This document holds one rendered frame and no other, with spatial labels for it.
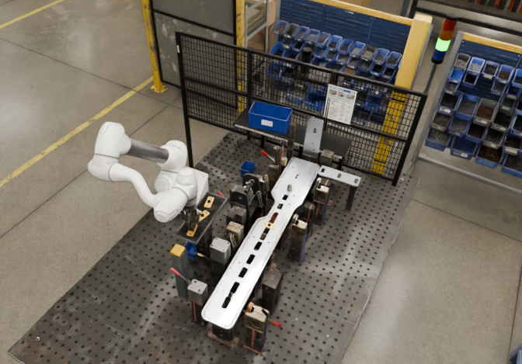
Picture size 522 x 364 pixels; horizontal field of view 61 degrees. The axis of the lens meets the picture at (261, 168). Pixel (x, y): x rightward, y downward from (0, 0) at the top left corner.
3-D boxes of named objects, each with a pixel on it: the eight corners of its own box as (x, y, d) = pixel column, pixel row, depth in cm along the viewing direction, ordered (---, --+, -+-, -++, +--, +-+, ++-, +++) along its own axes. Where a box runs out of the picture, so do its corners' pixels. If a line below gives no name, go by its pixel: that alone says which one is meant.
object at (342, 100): (350, 126, 324) (358, 90, 303) (321, 117, 330) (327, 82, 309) (351, 124, 325) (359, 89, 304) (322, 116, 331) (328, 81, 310)
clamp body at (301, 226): (301, 265, 287) (306, 232, 263) (283, 258, 290) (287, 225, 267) (305, 254, 293) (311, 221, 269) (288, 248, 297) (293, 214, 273)
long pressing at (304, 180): (235, 334, 222) (235, 332, 221) (196, 316, 228) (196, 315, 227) (321, 166, 314) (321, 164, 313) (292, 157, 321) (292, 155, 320)
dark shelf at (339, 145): (344, 160, 318) (344, 157, 316) (232, 126, 343) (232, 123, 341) (352, 142, 333) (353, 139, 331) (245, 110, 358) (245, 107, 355)
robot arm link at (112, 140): (169, 172, 312) (175, 142, 314) (188, 175, 305) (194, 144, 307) (85, 154, 243) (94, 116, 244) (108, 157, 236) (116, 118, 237)
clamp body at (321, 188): (321, 229, 310) (328, 195, 286) (306, 223, 313) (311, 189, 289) (325, 220, 316) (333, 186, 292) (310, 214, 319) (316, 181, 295)
